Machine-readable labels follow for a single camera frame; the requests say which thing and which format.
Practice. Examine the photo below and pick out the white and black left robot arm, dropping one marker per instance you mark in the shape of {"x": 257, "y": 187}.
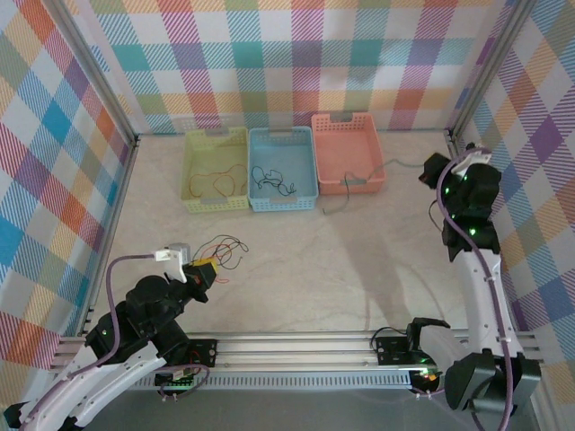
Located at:
{"x": 90, "y": 386}

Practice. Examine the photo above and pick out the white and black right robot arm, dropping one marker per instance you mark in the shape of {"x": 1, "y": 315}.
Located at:
{"x": 487, "y": 305}

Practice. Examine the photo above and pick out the pink perforated plastic basket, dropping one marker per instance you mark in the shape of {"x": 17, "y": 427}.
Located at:
{"x": 348, "y": 148}

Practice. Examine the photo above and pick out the green perforated plastic basket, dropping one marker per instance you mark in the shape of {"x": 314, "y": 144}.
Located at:
{"x": 211, "y": 152}

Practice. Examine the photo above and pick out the blue perforated plastic basket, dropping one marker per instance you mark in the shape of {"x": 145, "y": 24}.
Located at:
{"x": 280, "y": 148}

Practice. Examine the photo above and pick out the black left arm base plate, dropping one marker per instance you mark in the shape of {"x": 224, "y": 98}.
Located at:
{"x": 204, "y": 352}

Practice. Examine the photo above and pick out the aluminium upright frame post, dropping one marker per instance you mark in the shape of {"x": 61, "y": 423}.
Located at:
{"x": 96, "y": 69}
{"x": 492, "y": 67}

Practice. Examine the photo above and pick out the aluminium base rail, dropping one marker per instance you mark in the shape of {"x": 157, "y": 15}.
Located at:
{"x": 292, "y": 352}

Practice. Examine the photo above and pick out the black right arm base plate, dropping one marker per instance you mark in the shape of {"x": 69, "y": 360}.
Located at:
{"x": 391, "y": 350}

